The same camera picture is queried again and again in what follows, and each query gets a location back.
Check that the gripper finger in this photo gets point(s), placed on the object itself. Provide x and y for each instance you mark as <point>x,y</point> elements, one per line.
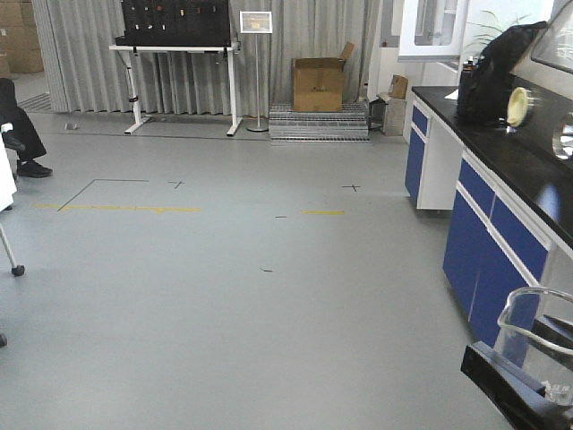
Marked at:
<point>517,395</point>
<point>555,334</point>

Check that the clear glass beaker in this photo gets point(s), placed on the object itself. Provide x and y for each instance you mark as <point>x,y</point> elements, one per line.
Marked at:
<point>536,336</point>

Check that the blue lab bench cabinet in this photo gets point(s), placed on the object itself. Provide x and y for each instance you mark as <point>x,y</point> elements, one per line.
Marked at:
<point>511,208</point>

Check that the white glass door cabinet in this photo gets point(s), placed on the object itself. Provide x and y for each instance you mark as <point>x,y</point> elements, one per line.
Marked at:
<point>432,30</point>

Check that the yellow tape roll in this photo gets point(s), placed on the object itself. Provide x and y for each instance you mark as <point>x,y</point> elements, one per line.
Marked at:
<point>520,105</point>

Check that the black bag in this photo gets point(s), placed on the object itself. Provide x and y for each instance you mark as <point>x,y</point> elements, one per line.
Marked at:
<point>484,90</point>

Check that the small cardboard box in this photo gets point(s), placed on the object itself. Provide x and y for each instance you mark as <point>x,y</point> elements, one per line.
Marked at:
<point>398,87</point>

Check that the metal grate steps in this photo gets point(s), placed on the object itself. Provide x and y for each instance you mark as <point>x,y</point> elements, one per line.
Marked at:
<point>347,125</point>

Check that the large cardboard box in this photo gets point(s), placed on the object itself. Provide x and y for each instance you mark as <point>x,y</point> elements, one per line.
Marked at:
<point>319,82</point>

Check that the sign stand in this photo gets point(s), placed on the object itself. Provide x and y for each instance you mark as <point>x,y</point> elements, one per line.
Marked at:
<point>256,23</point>

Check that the black equipment rack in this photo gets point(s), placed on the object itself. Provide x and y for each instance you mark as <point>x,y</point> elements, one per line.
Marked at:
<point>179,23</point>

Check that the seated person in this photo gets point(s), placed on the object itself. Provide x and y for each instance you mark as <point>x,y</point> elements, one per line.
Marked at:
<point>25,132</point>

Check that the white frame work table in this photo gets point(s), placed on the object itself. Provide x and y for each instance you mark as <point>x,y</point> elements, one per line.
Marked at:
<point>176,88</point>

